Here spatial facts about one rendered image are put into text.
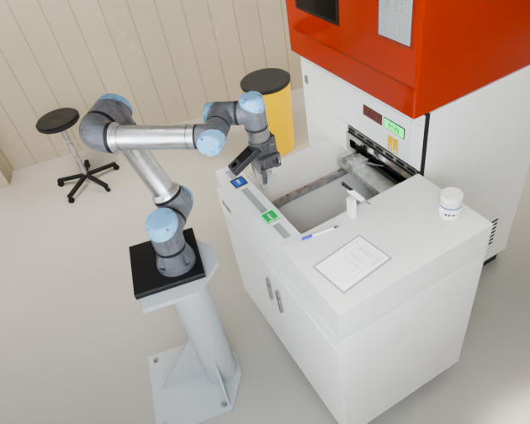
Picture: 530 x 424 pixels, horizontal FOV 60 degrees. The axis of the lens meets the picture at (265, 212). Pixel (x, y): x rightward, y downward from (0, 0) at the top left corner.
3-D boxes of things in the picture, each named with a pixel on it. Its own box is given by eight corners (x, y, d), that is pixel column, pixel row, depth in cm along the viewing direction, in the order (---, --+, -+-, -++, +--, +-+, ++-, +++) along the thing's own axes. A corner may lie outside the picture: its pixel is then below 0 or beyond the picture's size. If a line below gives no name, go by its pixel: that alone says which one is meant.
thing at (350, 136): (349, 146, 217) (348, 129, 210) (416, 195, 186) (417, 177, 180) (346, 148, 216) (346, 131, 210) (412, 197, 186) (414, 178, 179)
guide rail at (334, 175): (358, 164, 210) (358, 159, 208) (361, 166, 209) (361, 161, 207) (263, 211, 197) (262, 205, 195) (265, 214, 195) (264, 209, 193)
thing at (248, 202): (240, 187, 211) (234, 162, 202) (305, 261, 173) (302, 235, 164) (221, 195, 209) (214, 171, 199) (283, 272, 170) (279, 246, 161)
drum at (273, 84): (289, 128, 391) (280, 63, 352) (304, 151, 364) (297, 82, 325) (247, 140, 387) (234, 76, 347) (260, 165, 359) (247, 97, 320)
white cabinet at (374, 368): (336, 248, 285) (328, 137, 230) (456, 369, 218) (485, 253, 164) (244, 298, 267) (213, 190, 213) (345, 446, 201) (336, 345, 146)
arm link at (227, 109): (196, 116, 139) (231, 113, 137) (205, 97, 147) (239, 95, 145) (203, 138, 144) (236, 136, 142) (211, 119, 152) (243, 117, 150)
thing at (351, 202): (358, 207, 169) (358, 179, 160) (365, 213, 166) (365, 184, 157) (345, 214, 167) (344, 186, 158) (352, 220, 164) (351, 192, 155)
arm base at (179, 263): (157, 280, 173) (149, 263, 167) (157, 251, 185) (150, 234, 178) (197, 272, 174) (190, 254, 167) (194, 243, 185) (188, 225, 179)
